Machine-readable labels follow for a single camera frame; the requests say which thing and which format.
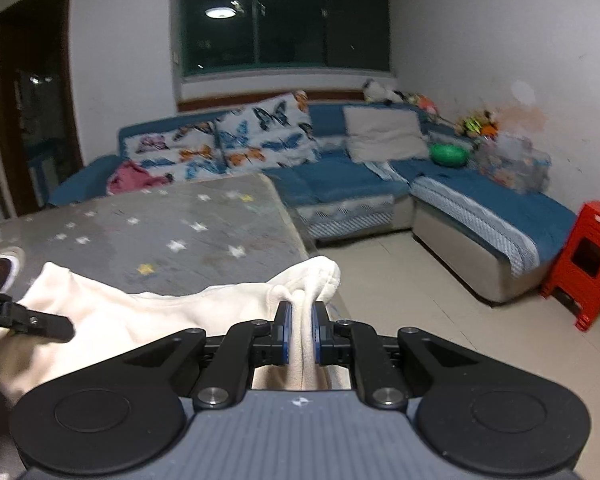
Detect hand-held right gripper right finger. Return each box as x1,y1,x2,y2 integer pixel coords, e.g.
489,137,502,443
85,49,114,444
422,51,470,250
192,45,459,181
311,301,506,409

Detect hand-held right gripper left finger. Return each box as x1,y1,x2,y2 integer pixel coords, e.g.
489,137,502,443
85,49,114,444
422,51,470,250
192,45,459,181
95,301,293,409

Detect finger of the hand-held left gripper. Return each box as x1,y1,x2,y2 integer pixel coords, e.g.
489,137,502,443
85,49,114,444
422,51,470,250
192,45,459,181
10,305,76,343

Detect cream sweatshirt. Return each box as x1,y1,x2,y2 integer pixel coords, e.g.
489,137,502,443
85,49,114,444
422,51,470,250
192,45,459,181
0,255,351,408

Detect blue sectional sofa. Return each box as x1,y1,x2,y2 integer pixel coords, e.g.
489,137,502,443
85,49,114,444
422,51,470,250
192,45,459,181
47,101,578,303

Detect pink cloth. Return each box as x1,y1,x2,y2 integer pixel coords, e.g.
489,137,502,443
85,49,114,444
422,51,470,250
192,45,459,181
106,160,171,196

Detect square butterfly print pillow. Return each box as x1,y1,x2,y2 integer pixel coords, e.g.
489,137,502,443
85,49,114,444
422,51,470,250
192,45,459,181
215,91,321,170

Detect dark wooden doorway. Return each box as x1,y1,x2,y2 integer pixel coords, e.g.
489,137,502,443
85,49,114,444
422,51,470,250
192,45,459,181
0,0,86,218

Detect wide butterfly print pillow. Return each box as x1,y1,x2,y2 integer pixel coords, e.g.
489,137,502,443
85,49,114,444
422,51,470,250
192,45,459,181
121,121,228,184

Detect plain beige cushion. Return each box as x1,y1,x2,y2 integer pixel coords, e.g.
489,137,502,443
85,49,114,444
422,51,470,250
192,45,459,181
342,106,431,163

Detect green bowl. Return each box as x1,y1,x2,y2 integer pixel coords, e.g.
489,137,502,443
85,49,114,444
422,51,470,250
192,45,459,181
430,143,468,167

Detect black and white plush toy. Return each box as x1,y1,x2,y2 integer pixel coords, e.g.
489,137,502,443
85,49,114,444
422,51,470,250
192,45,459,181
362,80,403,105

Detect small orange plush toy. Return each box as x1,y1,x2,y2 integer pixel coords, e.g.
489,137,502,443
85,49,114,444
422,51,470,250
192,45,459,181
412,94,441,116

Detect yellow and orange plush toys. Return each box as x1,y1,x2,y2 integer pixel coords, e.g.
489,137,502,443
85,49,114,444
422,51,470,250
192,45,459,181
455,110,501,138

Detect red plastic stool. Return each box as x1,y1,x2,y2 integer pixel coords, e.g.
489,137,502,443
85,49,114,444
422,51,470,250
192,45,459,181
540,201,600,331

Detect green framed window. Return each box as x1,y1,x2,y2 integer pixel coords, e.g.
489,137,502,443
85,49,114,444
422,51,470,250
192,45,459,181
172,0,396,83

